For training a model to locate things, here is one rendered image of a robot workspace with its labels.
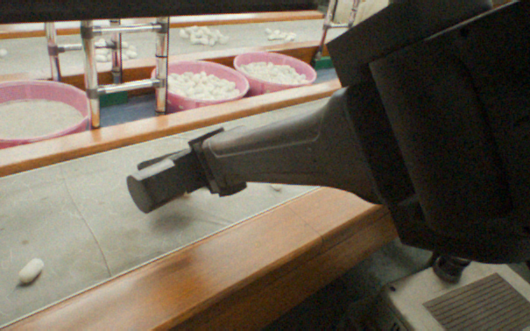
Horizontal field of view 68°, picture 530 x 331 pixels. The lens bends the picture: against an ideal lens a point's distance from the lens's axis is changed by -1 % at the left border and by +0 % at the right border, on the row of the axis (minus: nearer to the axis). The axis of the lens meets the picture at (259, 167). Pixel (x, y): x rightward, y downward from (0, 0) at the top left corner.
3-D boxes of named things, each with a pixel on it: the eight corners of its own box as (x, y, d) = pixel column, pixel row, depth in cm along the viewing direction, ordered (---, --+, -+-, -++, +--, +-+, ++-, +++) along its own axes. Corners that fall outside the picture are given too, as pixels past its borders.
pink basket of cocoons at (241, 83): (259, 109, 120) (265, 80, 115) (209, 144, 100) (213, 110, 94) (189, 81, 128) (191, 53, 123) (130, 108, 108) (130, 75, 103)
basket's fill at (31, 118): (102, 153, 88) (100, 132, 84) (-15, 182, 74) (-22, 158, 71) (67, 109, 100) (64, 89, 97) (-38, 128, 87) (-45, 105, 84)
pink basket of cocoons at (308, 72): (325, 104, 131) (333, 78, 126) (265, 120, 115) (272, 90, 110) (273, 73, 146) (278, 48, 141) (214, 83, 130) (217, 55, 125)
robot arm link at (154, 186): (253, 184, 52) (228, 123, 51) (181, 225, 45) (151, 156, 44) (209, 192, 61) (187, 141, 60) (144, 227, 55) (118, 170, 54)
